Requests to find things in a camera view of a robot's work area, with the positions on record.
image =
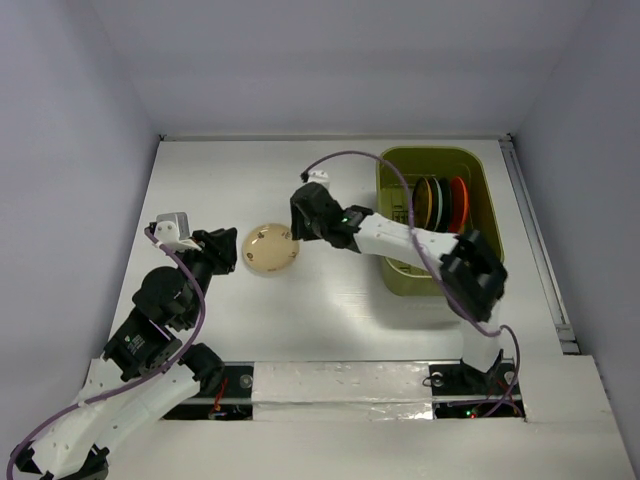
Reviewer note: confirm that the amber patterned plate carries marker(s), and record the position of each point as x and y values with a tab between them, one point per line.
424	202

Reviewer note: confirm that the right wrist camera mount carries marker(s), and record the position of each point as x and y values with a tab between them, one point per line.
316	176

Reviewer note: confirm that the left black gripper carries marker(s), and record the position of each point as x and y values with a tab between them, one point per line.
219	245

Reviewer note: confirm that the olive green dish rack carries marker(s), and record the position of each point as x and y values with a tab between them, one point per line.
431	161

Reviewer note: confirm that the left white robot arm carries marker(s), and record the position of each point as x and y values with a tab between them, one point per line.
148	366

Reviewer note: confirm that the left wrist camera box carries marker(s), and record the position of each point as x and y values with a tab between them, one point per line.
172	229

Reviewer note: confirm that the beige plate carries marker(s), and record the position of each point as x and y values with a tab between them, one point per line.
269	249

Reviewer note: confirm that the right aluminium rail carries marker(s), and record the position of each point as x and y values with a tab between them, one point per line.
564	330

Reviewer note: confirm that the orange plate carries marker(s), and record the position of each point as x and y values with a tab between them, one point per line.
460	204

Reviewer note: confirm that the foil covered base strip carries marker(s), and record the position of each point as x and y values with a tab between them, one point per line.
361	391

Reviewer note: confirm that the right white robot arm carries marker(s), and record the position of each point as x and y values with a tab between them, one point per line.
466	269

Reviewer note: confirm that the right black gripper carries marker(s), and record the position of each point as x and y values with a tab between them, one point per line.
305	215

